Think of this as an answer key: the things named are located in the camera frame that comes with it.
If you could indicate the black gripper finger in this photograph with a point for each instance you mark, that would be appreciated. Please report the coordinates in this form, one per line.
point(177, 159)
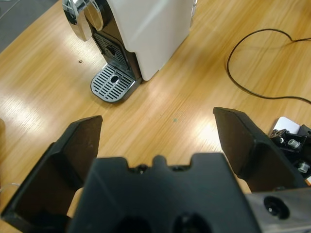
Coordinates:
point(243, 145)
point(48, 174)

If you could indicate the white capsule coffee machine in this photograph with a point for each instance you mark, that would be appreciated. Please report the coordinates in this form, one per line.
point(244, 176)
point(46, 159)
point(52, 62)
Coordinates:
point(150, 29)

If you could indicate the metal drip tray grille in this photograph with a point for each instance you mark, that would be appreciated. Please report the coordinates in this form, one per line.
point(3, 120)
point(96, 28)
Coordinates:
point(109, 85)

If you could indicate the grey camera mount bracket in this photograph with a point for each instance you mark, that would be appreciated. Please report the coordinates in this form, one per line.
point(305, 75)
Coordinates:
point(291, 143)

